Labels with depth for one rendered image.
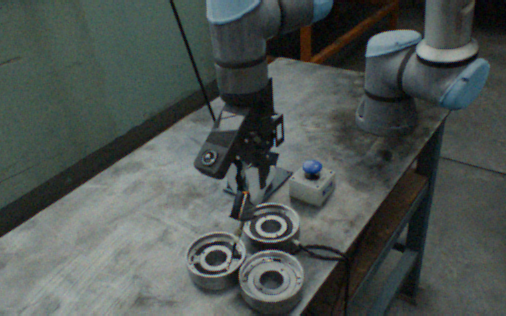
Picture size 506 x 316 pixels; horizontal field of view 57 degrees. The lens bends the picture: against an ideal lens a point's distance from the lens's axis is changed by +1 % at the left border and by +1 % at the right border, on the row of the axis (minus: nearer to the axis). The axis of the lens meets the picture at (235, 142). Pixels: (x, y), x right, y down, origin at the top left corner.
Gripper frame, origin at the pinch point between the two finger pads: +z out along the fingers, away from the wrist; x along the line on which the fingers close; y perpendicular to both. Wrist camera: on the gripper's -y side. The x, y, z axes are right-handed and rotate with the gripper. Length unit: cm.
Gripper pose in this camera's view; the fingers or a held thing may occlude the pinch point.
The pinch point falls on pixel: (246, 199)
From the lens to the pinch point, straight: 77.8
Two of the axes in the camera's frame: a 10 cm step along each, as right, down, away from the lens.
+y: 6.0, -4.8, 6.4
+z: 1.0, 8.4, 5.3
